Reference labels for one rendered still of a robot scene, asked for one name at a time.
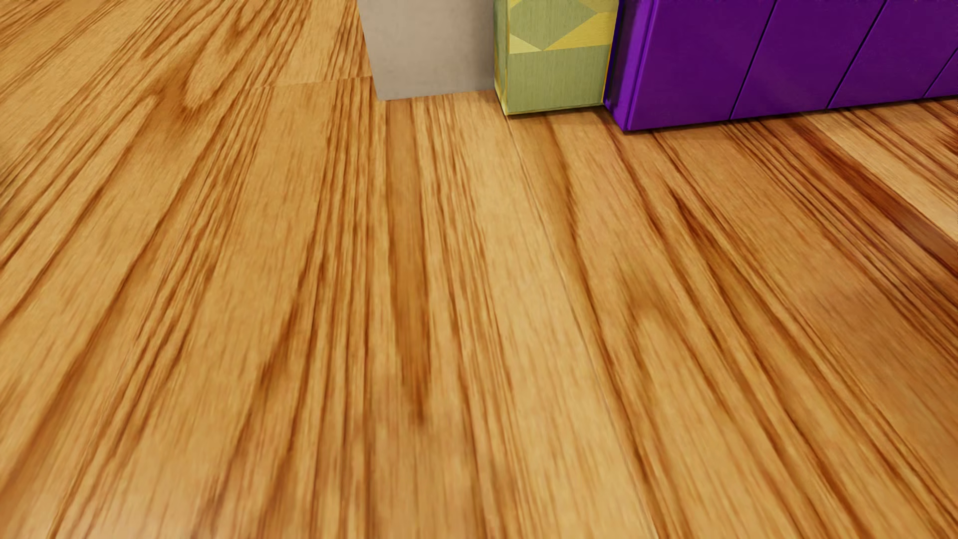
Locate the purple panelled cabinet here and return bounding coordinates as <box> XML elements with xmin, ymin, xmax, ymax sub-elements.
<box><xmin>603</xmin><ymin>0</ymin><xmax>958</xmax><ymax>133</ymax></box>

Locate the green yellow patterned box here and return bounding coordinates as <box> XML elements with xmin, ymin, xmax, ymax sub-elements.
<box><xmin>493</xmin><ymin>0</ymin><xmax>620</xmax><ymax>117</ymax></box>

